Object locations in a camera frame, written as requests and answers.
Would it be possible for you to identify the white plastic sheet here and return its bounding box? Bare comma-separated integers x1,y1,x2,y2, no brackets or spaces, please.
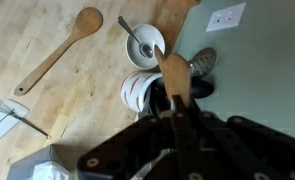
0,98,31,150

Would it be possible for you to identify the white wall outlet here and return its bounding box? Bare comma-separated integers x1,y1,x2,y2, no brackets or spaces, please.
205,2,247,33

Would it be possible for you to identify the white crock with red chilies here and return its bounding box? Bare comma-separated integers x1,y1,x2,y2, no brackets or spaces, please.
120,71,165,113

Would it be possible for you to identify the slotted metal spatula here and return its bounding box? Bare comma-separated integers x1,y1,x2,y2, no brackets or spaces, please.
188,47,218,79

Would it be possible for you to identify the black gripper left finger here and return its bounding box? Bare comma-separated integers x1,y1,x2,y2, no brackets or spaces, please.
77,95,181,171

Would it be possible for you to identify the grey tissue box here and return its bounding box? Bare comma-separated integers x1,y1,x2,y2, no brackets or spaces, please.
6,143,75,180

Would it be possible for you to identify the wooden spatula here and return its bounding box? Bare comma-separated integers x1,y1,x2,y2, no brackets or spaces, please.
153,44,192,108

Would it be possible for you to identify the wooden spoon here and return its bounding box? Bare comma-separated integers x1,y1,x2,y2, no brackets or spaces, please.
13,7,104,97

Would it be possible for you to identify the metal whisk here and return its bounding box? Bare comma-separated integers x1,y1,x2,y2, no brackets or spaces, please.
0,99,52,140

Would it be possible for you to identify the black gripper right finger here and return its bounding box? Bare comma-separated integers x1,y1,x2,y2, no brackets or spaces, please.
179,95,295,158

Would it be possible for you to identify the metal spoon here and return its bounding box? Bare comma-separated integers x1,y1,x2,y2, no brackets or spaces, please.
117,15,154,59

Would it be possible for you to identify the black plastic ladle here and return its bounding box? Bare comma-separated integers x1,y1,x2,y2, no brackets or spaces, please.
190,79,215,99

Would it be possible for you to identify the white bowl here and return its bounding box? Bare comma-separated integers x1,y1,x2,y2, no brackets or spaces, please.
125,23,166,70

